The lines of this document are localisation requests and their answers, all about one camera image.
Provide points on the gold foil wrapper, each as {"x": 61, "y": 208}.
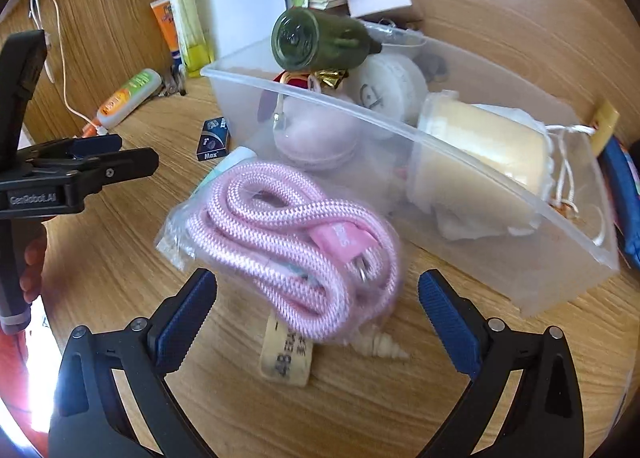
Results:
{"x": 330, "y": 78}

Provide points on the orange sunscreen tube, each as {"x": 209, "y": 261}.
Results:
{"x": 162, "y": 23}

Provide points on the white bottle with orange label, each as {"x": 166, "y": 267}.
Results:
{"x": 130, "y": 95}

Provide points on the blue pouch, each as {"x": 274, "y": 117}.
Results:
{"x": 625, "y": 178}

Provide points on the metal nail clipper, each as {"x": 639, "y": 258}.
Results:
{"x": 172, "y": 83}

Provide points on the cream cylindrical container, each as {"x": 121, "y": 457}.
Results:
{"x": 480, "y": 148}

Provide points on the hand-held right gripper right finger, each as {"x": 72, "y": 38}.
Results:
{"x": 450, "y": 323}

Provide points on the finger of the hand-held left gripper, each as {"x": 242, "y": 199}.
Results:
{"x": 125, "y": 163}
{"x": 95, "y": 143}

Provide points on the person's left hand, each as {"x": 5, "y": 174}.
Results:
{"x": 35, "y": 263}

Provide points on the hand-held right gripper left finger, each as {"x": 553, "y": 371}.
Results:
{"x": 182, "y": 320}

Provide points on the yellow-green spray bottle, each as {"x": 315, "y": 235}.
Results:
{"x": 192, "y": 28}

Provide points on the pink round case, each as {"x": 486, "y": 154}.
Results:
{"x": 315, "y": 143}

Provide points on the clear plastic bin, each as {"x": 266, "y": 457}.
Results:
{"x": 500, "y": 263}

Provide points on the red velvet pouch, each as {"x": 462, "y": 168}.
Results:
{"x": 298, "y": 82}

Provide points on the beige eraser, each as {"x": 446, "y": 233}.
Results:
{"x": 285, "y": 358}

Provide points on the wooden desktop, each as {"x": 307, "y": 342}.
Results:
{"x": 125, "y": 238}

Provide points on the dark green glass bottle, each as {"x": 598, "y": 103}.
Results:
{"x": 320, "y": 38}

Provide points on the small blue box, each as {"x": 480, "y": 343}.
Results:
{"x": 212, "y": 140}

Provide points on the large white paper sheet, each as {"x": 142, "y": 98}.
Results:
{"x": 240, "y": 8}

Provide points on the frosted white round jar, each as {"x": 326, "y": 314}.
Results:
{"x": 395, "y": 83}

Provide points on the small spiral seashell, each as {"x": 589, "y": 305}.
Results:
{"x": 380, "y": 345}

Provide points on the red clothing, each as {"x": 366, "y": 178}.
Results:
{"x": 20, "y": 363}

